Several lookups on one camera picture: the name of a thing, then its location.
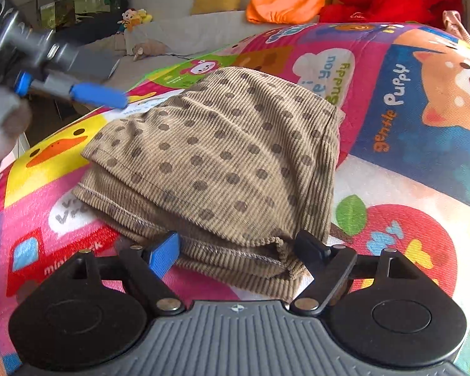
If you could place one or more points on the beige sofa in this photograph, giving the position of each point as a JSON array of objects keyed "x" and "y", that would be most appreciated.
[{"x": 186, "y": 38}]

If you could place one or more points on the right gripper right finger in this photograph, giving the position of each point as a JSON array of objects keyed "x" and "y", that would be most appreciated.
[{"x": 330, "y": 267}]

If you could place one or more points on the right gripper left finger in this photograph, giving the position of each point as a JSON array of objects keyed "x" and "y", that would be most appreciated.
[{"x": 145, "y": 269}]

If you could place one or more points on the red plush cushion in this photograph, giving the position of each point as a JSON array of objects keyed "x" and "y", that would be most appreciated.
[{"x": 426, "y": 12}]

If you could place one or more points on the beige stuffed animal toy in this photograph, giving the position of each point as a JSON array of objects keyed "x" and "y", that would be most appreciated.
[{"x": 149, "y": 48}]

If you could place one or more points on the person's hand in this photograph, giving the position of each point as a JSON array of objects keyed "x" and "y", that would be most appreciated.
[{"x": 15, "y": 117}]

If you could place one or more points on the pink cloth toy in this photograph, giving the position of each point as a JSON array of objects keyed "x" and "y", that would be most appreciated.
[{"x": 453, "y": 25}]

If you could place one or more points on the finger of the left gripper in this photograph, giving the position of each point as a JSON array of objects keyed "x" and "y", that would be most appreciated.
[
  {"x": 74, "y": 56},
  {"x": 70, "y": 90}
]

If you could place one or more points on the yellow plush toy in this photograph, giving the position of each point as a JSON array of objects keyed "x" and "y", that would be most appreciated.
[{"x": 131, "y": 18}]

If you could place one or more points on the brown corduroy garment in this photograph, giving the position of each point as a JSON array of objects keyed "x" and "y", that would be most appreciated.
[{"x": 237, "y": 165}]

